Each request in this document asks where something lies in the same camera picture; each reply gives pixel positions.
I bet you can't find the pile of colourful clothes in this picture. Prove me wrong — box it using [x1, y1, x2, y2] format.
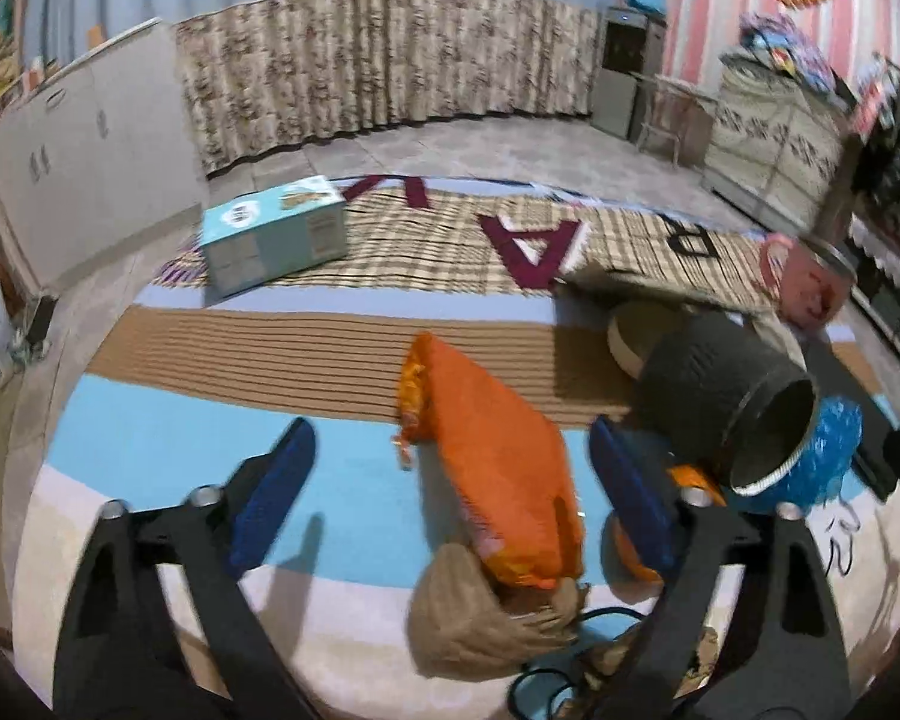
[739, 11, 842, 91]

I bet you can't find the striped printed blanket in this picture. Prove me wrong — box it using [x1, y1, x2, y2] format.
[0, 176, 900, 720]

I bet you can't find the light blue cardboard box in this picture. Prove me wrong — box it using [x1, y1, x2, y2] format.
[199, 175, 348, 299]

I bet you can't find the dark grey cup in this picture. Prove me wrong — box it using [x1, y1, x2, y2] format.
[636, 311, 820, 496]

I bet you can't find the pink plastic bag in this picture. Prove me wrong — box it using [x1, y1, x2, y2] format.
[851, 60, 892, 137]

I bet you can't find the grey small cabinet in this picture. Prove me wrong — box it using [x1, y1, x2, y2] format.
[589, 6, 668, 140]

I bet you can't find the white cabinet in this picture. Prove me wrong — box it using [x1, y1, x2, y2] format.
[0, 17, 207, 293]

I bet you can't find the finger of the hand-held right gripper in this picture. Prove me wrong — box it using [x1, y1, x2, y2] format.
[856, 427, 900, 502]

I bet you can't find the black cable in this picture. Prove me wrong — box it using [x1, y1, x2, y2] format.
[510, 606, 646, 720]

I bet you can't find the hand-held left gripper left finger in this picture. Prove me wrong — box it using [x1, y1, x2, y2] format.
[51, 416, 320, 720]

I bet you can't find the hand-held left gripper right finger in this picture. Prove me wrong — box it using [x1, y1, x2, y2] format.
[589, 414, 850, 720]

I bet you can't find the cloth-covered cabinet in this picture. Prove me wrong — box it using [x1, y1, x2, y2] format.
[701, 56, 856, 233]

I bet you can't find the orange snack bag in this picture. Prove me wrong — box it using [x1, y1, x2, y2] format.
[396, 331, 587, 590]

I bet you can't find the blue and patterned curtain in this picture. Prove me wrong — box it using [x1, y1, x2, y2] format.
[15, 0, 620, 181]

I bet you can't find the low bench with lace cover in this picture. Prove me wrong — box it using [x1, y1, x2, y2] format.
[847, 214, 900, 383]

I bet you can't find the pink cup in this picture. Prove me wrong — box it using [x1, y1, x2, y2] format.
[757, 232, 860, 329]

